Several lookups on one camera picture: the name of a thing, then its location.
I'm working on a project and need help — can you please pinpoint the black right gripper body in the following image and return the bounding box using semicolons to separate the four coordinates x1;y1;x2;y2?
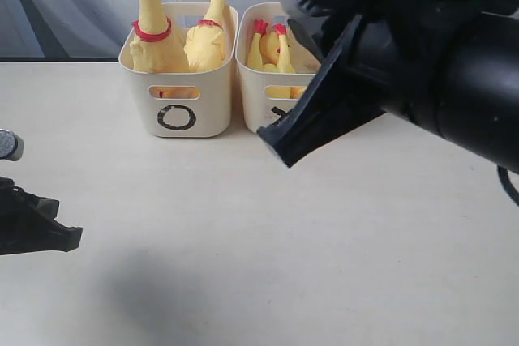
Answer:
258;0;499;166

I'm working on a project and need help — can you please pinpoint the headless yellow chicken body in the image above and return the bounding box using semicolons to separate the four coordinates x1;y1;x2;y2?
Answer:
246;19;295;74

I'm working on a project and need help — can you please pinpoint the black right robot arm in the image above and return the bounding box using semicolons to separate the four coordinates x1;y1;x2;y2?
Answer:
258;0;518;172

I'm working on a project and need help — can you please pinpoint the cream bin marked circle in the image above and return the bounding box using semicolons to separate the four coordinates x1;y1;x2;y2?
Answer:
118;6;238;138

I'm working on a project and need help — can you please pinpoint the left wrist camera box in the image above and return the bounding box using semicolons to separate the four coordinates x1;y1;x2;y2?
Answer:
0;129;24;161

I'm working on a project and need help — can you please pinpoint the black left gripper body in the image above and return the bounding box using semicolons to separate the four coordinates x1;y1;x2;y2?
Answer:
1;177;83;255

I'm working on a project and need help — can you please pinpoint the yellow rubber chicken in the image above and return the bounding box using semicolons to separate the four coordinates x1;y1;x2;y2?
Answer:
130;0;189;74
184;0;227;73

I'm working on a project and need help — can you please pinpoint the cream bin marked cross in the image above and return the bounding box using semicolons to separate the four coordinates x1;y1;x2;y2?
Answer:
235;2;320;132

